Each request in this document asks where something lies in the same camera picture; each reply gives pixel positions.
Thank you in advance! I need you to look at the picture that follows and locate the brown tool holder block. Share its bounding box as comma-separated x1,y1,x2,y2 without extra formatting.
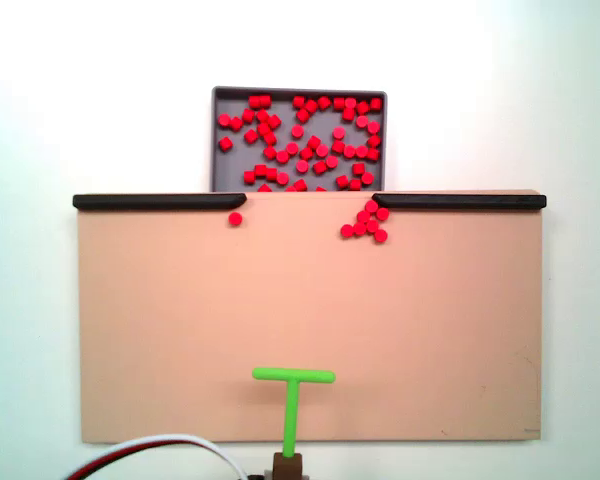
272,451,305,475

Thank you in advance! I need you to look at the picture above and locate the green T-shaped pusher tool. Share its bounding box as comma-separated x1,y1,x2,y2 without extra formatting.
251,367,337,459

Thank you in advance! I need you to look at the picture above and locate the grey tray container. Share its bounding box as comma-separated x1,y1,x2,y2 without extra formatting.
210,85,388,194

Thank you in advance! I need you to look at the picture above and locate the pink flat board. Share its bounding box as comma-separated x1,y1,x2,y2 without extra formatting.
73,188,548,445

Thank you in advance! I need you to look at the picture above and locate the white red black servo cable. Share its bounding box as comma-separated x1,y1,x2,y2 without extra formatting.
64,433,249,480

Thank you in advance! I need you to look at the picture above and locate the black edge rail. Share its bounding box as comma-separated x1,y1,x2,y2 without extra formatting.
372,192,548,211
72,193,248,211

